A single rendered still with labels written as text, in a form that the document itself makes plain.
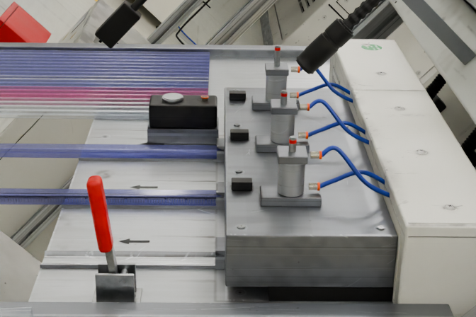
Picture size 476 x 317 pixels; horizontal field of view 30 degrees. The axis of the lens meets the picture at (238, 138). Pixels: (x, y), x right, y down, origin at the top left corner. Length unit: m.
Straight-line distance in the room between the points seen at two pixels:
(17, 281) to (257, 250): 0.77
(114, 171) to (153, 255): 0.18
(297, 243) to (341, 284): 0.05
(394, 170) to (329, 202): 0.06
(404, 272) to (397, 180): 0.09
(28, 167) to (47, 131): 0.11
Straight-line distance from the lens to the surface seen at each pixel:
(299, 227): 0.70
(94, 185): 0.67
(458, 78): 0.90
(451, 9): 1.05
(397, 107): 0.90
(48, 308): 0.70
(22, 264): 1.46
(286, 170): 0.72
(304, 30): 2.10
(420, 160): 0.79
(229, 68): 1.25
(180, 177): 0.92
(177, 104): 0.99
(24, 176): 2.28
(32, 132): 2.23
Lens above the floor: 1.36
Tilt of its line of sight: 15 degrees down
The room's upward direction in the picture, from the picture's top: 47 degrees clockwise
